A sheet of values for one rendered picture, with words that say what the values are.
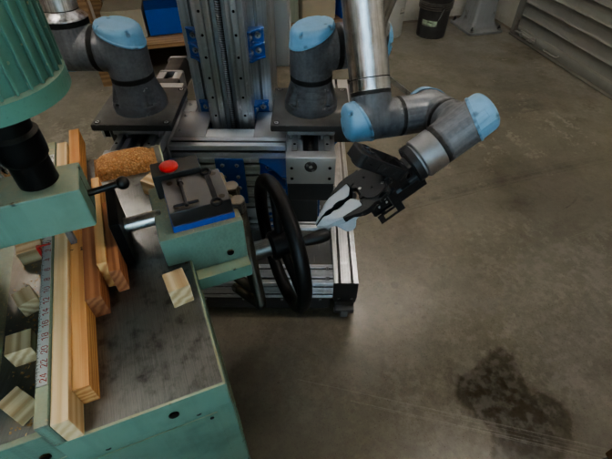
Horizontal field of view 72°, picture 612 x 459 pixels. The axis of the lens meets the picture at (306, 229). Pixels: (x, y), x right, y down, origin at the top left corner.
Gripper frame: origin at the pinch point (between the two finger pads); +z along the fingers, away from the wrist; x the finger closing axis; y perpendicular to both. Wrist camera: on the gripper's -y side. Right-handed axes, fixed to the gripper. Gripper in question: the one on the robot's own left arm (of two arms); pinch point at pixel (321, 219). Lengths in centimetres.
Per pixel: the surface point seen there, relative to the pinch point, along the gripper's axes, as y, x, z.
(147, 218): -19.0, 5.8, 21.9
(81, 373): -23.1, -17.5, 32.8
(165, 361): -15.0, -17.2, 26.6
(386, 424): 89, -12, 27
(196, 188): -18.2, 5.2, 12.5
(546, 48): 217, 195, -203
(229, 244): -9.1, -0.5, 14.3
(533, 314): 127, 3, -38
